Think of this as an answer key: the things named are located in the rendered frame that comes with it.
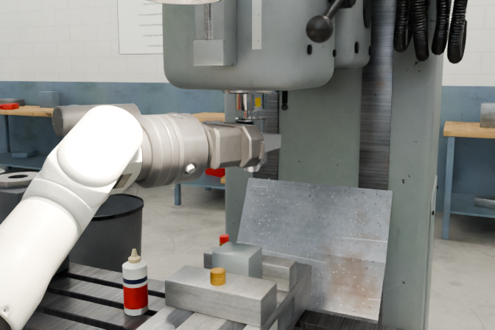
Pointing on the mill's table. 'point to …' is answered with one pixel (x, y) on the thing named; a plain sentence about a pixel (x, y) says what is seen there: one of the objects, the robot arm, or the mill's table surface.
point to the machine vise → (281, 319)
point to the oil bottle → (135, 285)
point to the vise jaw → (222, 295)
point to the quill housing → (259, 31)
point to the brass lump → (217, 276)
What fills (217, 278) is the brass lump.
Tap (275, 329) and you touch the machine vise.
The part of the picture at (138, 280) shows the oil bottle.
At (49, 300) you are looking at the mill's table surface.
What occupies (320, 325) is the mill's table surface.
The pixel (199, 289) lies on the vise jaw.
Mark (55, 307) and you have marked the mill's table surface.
